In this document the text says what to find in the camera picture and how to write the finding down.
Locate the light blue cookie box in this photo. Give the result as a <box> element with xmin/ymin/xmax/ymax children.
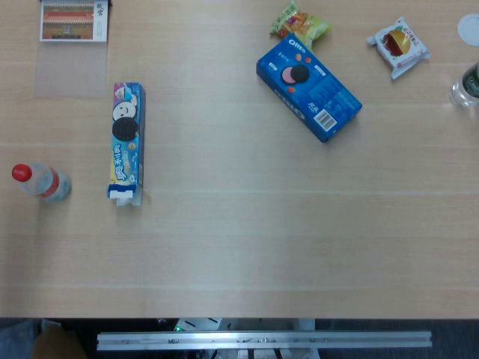
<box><xmin>106</xmin><ymin>81</ymin><xmax>147</xmax><ymax>208</ymax></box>

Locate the dark blue Oreo box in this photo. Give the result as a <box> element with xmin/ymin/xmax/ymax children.
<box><xmin>255</xmin><ymin>32</ymin><xmax>364</xmax><ymax>144</ymax></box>

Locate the small card box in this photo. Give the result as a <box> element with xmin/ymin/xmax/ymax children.
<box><xmin>39</xmin><ymin>0</ymin><xmax>112</xmax><ymax>43</ymax></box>

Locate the green snack bag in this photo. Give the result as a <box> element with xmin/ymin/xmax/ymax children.
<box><xmin>269</xmin><ymin>0</ymin><xmax>333</xmax><ymax>52</ymax></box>

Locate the red cap water bottle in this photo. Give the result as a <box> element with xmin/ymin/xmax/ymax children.
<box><xmin>10</xmin><ymin>162</ymin><xmax>73</xmax><ymax>203</ymax></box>

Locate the white burger gummy packet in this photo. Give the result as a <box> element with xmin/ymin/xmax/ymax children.
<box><xmin>366</xmin><ymin>16</ymin><xmax>432</xmax><ymax>81</ymax></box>

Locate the orange object under table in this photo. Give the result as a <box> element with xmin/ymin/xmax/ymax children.
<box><xmin>31</xmin><ymin>319</ymin><xmax>89</xmax><ymax>359</ymax></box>

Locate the green label water bottle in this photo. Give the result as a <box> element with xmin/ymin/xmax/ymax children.
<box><xmin>448</xmin><ymin>61</ymin><xmax>479</xmax><ymax>109</ymax></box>

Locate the white bottle cap lid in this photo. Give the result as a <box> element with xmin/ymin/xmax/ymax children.
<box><xmin>457</xmin><ymin>13</ymin><xmax>479</xmax><ymax>48</ymax></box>

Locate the aluminium rail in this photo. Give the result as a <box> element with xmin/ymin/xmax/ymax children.
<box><xmin>96</xmin><ymin>329</ymin><xmax>433</xmax><ymax>352</ymax></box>

